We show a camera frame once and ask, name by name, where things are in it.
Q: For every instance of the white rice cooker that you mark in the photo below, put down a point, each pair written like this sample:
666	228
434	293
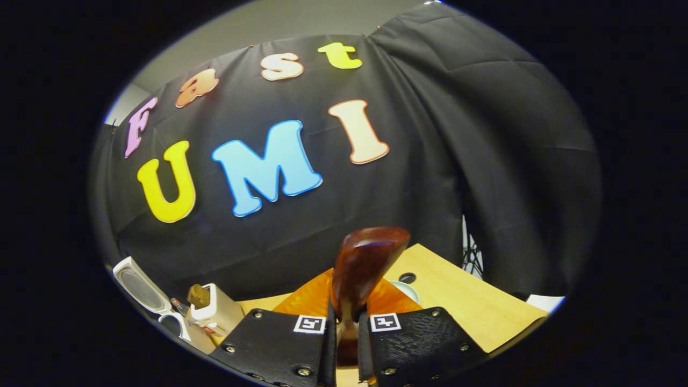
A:
140	287

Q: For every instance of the black tripod stand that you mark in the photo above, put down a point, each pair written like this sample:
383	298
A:
473	258

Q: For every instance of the brown wooden spoon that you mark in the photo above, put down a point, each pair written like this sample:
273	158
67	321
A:
365	263

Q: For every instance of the white toaster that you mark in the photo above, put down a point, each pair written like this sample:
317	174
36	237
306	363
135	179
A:
223	312

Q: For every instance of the brown bread slice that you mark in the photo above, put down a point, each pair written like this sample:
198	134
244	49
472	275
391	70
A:
199	295

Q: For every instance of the pale green plate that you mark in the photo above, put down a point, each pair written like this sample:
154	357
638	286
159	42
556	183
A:
408	290

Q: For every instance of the black backdrop cloth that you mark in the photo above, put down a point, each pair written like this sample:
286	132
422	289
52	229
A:
430	161

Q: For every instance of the clear plastic bottle red label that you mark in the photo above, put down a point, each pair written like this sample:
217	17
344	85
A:
180	307

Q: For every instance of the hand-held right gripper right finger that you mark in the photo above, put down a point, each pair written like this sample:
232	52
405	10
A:
419	344

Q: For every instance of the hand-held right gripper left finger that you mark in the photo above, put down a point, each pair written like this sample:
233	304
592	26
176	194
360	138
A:
274	344

